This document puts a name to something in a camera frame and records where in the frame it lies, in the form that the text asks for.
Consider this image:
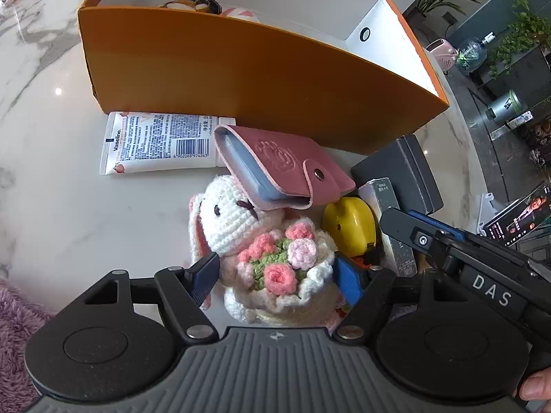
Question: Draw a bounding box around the dark grey case box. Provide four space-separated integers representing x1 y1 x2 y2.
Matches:
351 134 444 215

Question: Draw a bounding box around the grey slim rectangular box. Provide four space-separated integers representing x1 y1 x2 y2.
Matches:
357 176 418 278

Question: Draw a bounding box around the yellow tape measure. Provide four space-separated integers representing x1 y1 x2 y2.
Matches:
321 197 377 258

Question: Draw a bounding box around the crochet bunny with bouquet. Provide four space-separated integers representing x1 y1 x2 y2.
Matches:
189 175 345 330

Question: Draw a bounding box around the pink leather card wallet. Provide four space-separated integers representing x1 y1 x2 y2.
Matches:
214 125 356 211

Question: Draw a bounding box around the white Vaseline lotion tube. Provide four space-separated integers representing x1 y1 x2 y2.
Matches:
100 111 236 175

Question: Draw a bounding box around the orange cardboard box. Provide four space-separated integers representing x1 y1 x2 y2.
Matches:
77 0 449 154

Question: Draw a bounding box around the right hand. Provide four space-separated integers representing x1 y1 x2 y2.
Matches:
519 368 551 402

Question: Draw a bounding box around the magazine with man photo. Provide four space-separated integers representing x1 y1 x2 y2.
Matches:
481 182 550 247

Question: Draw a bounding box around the silver trash bin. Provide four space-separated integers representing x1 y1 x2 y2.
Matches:
486 89 525 126

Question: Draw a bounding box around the purple fluffy rug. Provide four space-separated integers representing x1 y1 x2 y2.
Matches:
0 279 52 412

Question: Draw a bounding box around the pink small heater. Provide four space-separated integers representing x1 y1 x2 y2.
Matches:
426 38 459 72

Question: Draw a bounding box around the blue water jug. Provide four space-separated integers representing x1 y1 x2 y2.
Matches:
456 32 496 76

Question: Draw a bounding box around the dark grey cabinet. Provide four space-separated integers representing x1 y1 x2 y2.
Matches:
470 47 550 107

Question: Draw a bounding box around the hanging green vine plant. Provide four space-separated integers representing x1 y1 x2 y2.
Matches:
488 0 550 78

